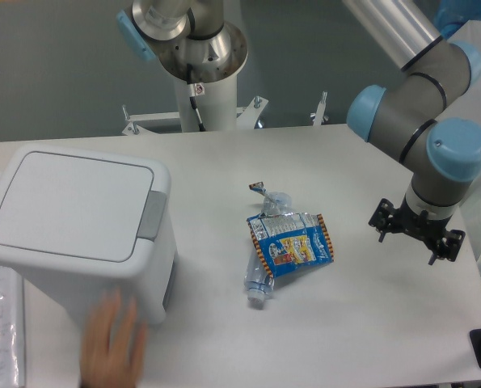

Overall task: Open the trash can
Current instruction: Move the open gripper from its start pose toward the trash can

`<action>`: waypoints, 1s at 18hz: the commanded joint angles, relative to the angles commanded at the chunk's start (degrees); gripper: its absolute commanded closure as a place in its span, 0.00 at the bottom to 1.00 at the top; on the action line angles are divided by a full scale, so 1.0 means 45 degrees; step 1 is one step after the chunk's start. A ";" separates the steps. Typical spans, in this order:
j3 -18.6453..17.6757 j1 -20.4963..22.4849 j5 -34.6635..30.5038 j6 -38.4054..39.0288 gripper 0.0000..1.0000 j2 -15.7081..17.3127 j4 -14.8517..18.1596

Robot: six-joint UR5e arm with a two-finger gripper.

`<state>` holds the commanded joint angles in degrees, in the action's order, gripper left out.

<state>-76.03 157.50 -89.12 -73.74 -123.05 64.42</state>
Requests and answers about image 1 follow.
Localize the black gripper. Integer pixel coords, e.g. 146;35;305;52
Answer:
369;197;466;265

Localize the white trash can lid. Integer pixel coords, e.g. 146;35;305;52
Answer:
0;149;154;264

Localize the white trash can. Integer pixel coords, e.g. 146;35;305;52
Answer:
0;144;177;325

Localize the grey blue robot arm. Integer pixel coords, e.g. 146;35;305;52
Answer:
116;1;481;261

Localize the blurred human hand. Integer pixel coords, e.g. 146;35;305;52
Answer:
79;290;148;387

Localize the blue snack bag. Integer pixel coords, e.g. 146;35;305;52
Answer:
247;213;334;278

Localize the crushed clear plastic bottle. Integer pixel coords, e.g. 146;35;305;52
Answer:
244;192;293;310

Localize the blue water jug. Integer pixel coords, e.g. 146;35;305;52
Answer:
433;0;481;40

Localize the paper sheet in sleeve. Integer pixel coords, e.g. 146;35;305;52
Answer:
0;267;26;387

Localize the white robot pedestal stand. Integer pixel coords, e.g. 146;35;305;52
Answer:
120;40;330;137

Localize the black cable on pedestal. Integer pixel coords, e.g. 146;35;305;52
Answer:
185;62;207;133

